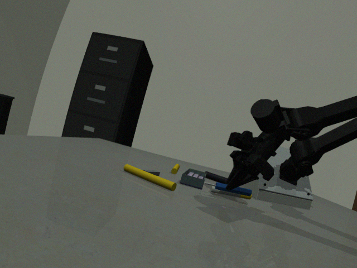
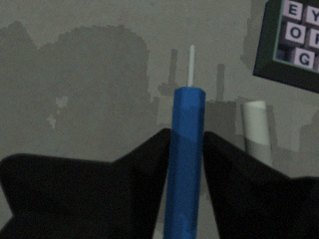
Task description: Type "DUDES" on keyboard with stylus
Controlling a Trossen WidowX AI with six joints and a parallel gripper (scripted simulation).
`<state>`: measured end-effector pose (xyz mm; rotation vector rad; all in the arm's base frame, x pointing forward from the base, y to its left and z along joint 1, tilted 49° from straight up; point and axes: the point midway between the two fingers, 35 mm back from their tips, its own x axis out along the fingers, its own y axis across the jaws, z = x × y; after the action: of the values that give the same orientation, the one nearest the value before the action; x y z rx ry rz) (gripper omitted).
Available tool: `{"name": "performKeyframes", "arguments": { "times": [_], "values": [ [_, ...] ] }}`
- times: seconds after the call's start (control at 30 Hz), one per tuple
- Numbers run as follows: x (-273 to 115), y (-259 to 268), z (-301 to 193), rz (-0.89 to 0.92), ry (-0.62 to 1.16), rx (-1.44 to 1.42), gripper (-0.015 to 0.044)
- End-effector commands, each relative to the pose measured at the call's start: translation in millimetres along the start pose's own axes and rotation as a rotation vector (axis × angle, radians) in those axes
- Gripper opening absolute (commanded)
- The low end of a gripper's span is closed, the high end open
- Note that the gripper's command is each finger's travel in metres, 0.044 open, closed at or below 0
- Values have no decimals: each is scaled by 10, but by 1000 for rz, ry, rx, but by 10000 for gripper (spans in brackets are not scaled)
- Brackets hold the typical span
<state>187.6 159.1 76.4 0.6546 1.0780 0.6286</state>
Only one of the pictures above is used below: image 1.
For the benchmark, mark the blue stylus with silver tip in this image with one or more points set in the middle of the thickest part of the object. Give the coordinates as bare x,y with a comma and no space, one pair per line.
238,190

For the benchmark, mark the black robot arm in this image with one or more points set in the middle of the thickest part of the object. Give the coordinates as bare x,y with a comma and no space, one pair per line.
279,124

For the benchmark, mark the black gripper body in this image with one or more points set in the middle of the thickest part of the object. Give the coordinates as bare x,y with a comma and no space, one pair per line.
258,162

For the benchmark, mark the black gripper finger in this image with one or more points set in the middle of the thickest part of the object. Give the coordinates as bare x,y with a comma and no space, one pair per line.
234,170
242,176

